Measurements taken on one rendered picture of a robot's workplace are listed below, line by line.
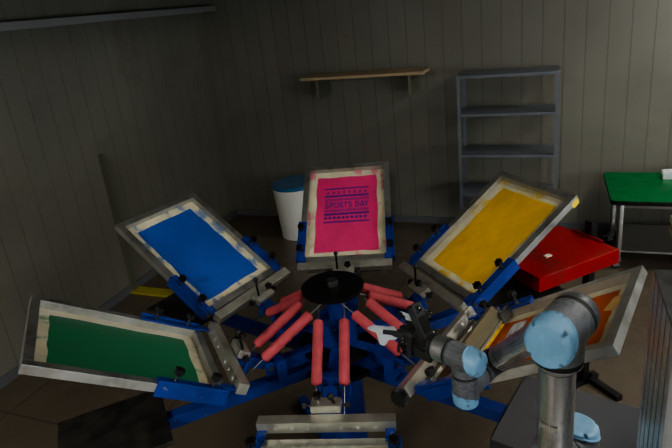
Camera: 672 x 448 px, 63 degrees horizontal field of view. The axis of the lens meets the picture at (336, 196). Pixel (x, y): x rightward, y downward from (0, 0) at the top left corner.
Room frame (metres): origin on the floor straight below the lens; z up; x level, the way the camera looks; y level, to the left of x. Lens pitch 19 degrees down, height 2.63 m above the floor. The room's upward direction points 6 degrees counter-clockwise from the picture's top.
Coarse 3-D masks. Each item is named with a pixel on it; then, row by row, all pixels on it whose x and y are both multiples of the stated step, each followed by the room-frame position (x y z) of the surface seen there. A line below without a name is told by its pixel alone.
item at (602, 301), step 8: (600, 296) 1.88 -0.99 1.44; (608, 296) 1.84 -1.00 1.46; (600, 304) 1.81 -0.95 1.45; (600, 312) 1.74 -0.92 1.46; (608, 312) 1.71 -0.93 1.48; (520, 320) 2.06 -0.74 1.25; (528, 320) 2.02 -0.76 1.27; (504, 328) 2.07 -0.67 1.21; (496, 336) 2.03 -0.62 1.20; (504, 336) 1.98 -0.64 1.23
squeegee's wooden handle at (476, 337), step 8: (488, 312) 2.07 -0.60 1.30; (496, 312) 2.10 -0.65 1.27; (480, 320) 2.02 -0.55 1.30; (488, 320) 2.04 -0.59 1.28; (496, 320) 2.06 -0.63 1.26; (472, 328) 1.98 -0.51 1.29; (480, 328) 1.98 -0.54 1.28; (488, 328) 2.00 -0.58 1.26; (472, 336) 1.92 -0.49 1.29; (480, 336) 1.94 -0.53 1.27; (472, 344) 1.89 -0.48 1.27; (480, 344) 1.91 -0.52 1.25
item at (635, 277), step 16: (624, 272) 1.89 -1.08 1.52; (640, 272) 1.83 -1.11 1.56; (576, 288) 1.99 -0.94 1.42; (592, 288) 1.95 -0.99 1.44; (640, 288) 1.75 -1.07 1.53; (528, 304) 2.10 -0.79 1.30; (544, 304) 2.06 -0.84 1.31; (624, 304) 1.63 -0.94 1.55; (624, 320) 1.54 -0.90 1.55; (464, 336) 2.13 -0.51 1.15; (608, 336) 1.48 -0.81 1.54; (624, 336) 1.48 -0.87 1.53; (592, 352) 1.45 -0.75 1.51; (608, 352) 1.42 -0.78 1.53; (448, 368) 1.92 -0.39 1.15; (512, 368) 1.60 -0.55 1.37; (528, 368) 1.56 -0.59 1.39
